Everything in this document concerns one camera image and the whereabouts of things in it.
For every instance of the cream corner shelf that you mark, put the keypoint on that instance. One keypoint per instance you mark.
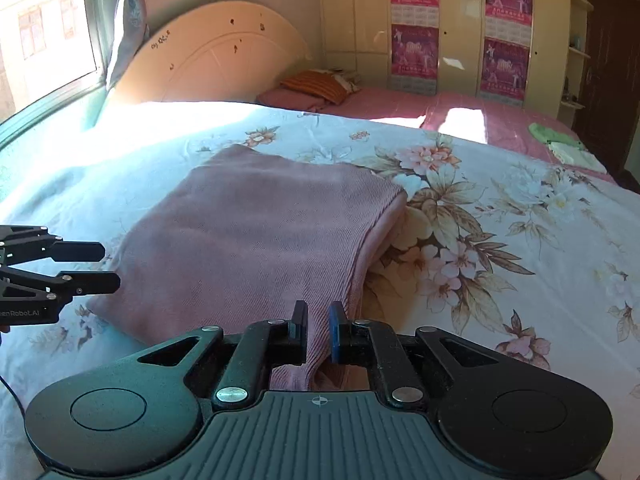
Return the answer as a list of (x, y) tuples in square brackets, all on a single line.
[(575, 50)]

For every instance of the orange striped pillow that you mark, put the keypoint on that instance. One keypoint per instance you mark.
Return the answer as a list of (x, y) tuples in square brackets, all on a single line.
[(315, 85)]

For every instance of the pink pillow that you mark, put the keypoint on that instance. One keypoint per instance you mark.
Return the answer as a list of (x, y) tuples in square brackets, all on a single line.
[(285, 97)]

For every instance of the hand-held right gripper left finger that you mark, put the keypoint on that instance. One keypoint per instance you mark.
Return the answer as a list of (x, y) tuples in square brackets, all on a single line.
[(300, 332)]

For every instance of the floral white quilt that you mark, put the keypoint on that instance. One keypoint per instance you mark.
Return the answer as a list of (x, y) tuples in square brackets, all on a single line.
[(500, 240)]

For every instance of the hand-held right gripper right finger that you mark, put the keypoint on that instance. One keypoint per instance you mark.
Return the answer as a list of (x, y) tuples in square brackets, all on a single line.
[(336, 335)]

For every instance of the pink knit sweater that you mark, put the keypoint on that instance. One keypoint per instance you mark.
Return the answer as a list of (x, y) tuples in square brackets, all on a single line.
[(260, 230)]

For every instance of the floral patterned pillow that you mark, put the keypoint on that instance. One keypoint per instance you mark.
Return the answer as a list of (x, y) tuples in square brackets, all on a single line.
[(350, 79)]

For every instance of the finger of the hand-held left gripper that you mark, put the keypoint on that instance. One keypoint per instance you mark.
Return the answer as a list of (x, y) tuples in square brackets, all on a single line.
[(92, 282), (75, 251)]

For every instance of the white folded cloth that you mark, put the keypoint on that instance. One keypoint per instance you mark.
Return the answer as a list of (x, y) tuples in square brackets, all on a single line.
[(580, 157)]

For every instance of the cream wardrobe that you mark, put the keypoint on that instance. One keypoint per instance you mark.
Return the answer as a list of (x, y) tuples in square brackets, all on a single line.
[(460, 10)]

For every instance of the window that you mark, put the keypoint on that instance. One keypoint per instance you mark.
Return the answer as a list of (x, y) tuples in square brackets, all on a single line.
[(40, 30)]

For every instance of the green folded cloth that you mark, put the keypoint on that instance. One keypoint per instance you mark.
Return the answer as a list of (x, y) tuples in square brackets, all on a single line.
[(545, 132)]

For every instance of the cream wooden headboard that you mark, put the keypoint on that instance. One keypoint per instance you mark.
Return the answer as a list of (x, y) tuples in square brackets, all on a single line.
[(210, 55)]

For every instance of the pink bed sheet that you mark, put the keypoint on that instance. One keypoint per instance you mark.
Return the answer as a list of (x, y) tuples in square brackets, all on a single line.
[(390, 105)]

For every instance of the brown wooden door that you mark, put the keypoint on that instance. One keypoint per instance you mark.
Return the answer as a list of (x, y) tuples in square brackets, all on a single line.
[(610, 60)]

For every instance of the grey curtain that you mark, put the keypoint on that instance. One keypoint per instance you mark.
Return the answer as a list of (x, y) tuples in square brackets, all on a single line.
[(127, 25)]

